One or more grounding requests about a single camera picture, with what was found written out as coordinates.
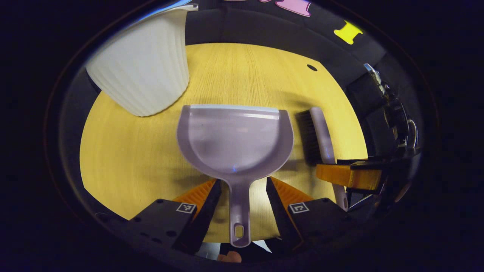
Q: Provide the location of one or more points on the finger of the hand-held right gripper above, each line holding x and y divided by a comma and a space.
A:
351, 176

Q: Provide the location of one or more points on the white ribbed garbage bin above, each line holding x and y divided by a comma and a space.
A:
143, 68

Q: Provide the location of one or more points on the purple dustpan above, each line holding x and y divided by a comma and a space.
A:
234, 139

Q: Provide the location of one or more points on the wooden desktop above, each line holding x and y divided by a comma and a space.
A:
128, 151

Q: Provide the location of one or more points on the small purple broom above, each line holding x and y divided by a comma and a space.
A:
323, 132

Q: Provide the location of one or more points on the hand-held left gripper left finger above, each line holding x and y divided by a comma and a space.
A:
206, 215

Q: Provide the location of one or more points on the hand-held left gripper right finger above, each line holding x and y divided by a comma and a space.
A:
281, 215

